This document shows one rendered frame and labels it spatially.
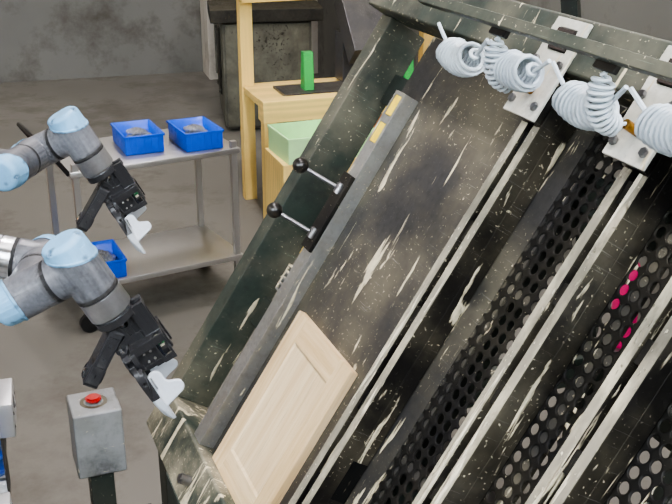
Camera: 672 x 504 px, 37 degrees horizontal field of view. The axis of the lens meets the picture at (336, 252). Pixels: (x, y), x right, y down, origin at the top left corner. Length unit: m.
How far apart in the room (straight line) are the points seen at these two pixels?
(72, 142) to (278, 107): 3.94
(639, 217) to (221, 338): 1.33
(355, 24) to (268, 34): 2.02
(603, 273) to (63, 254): 0.84
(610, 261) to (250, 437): 1.02
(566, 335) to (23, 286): 0.86
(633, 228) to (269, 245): 1.18
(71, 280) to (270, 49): 6.80
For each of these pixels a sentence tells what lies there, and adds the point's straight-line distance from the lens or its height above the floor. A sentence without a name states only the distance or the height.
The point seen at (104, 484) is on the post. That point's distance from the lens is 2.72.
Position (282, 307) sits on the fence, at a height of 1.22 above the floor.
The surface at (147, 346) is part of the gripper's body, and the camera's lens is 1.71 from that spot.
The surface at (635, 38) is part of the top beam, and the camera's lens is 1.73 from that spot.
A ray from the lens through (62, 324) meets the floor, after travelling 5.23.
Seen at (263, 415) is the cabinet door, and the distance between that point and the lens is 2.29.
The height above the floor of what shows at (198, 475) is 0.88.
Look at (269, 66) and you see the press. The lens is 8.39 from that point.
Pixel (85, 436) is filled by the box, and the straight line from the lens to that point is 2.60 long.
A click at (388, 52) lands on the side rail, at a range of 2.54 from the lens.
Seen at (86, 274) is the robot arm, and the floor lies 1.59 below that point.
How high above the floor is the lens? 2.22
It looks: 22 degrees down
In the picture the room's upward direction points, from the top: straight up
